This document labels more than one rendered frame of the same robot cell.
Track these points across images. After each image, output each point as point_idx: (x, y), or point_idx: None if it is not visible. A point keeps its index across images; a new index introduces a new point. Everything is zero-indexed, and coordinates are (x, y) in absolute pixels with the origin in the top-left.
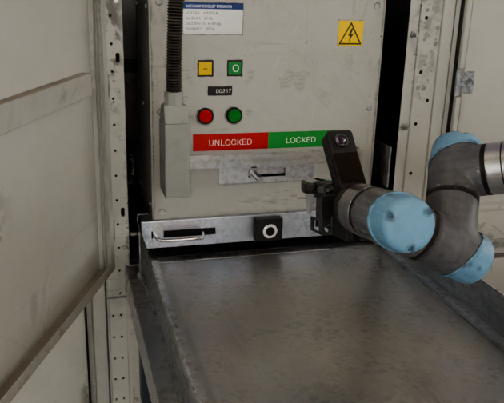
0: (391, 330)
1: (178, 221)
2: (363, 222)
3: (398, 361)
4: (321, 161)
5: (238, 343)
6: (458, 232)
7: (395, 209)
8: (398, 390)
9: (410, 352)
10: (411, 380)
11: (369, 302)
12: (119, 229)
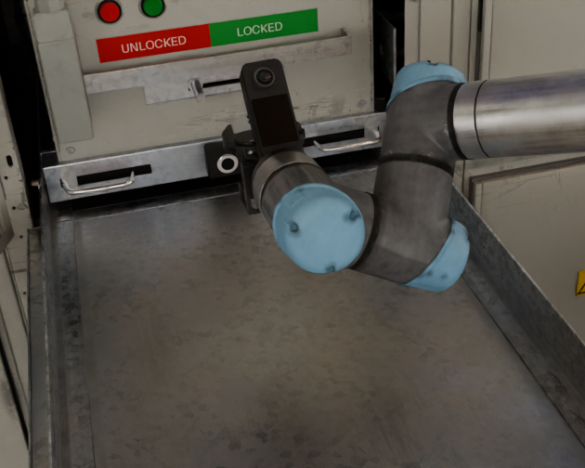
0: (369, 322)
1: (96, 162)
2: (271, 226)
3: (365, 375)
4: (290, 59)
5: (154, 357)
6: (409, 230)
7: (301, 219)
8: (351, 427)
9: (384, 359)
10: (374, 408)
11: (349, 274)
12: (9, 183)
